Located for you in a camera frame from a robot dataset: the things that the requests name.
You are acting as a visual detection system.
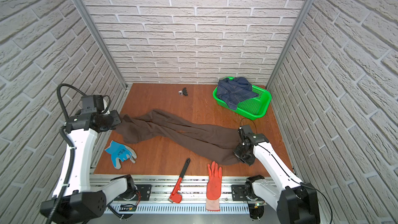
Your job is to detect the brown trousers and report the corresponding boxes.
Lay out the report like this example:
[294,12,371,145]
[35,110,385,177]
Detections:
[115,110,241,166]

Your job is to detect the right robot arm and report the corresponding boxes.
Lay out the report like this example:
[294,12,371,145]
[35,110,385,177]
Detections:
[232,125,321,224]

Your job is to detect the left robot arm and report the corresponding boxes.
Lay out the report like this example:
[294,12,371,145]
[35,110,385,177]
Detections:
[40,95,137,224]

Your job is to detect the blue grey work glove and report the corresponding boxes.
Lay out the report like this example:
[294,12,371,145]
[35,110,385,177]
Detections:
[105,141,137,170]

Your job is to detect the green plastic basket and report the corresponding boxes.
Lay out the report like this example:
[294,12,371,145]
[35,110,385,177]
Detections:
[212,77,272,120]

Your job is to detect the red rubber glove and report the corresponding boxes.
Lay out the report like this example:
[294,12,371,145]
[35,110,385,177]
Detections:
[205,161,222,212]

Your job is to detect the dark blue jeans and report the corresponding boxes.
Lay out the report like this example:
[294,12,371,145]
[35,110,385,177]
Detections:
[217,77,259,111]

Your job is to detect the red pipe wrench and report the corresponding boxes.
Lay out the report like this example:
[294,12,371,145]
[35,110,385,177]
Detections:
[168,158,191,203]

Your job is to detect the small black relay component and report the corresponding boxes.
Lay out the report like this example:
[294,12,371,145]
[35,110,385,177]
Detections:
[178,87,188,96]

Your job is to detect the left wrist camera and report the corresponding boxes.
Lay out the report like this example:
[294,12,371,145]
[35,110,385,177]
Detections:
[81,95,109,114]

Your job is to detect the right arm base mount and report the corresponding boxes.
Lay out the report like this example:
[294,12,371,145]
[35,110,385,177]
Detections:
[231,184,251,201]

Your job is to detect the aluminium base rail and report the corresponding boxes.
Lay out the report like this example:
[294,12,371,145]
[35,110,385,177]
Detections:
[111,175,268,215]

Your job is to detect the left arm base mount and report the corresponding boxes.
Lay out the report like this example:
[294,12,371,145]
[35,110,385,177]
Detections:
[115,184,152,202]

